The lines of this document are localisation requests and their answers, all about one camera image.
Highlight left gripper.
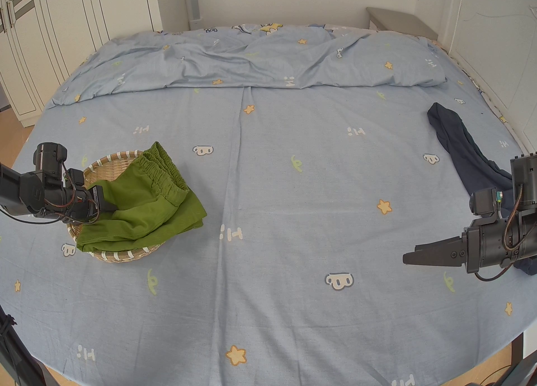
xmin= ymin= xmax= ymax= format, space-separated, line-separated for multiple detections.
xmin=63 ymin=183 xmax=106 ymax=224

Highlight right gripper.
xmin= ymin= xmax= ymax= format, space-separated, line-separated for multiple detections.
xmin=403 ymin=212 xmax=515 ymax=274

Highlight green shorts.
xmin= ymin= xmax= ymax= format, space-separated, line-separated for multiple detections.
xmin=76 ymin=141 xmax=208 ymax=254

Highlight round woven basket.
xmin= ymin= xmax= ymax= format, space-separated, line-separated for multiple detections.
xmin=67 ymin=149 xmax=168 ymax=264

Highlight dark blue garment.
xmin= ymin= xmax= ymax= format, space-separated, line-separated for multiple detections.
xmin=427 ymin=102 xmax=537 ymax=276

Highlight bed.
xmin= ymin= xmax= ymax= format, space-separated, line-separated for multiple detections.
xmin=0 ymin=0 xmax=537 ymax=386

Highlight white wardrobe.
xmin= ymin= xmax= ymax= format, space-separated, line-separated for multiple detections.
xmin=0 ymin=0 xmax=164 ymax=127

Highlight pale blue quilt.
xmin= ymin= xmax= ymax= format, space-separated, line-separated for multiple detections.
xmin=45 ymin=23 xmax=448 ymax=108

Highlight grey bedside table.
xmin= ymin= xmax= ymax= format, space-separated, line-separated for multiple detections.
xmin=366 ymin=7 xmax=438 ymax=39

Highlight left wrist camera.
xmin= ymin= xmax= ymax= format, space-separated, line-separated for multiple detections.
xmin=66 ymin=168 xmax=86 ymax=189

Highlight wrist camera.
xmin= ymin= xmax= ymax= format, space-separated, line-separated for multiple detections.
xmin=469 ymin=187 xmax=503 ymax=221
xmin=66 ymin=168 xmax=86 ymax=189

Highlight black cable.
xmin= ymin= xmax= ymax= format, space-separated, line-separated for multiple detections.
xmin=474 ymin=263 xmax=514 ymax=282

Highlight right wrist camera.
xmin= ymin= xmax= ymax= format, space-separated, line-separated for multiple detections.
xmin=469 ymin=187 xmax=503 ymax=221

